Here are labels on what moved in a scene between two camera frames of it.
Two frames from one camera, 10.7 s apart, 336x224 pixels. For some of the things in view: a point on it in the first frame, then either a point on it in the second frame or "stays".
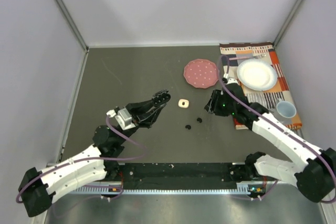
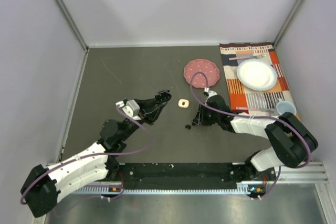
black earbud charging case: x=160 y=97 stays
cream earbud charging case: x=183 y=103 stays
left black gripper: x=137 y=111 stays
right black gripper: x=212 y=106 -> x=200 y=116
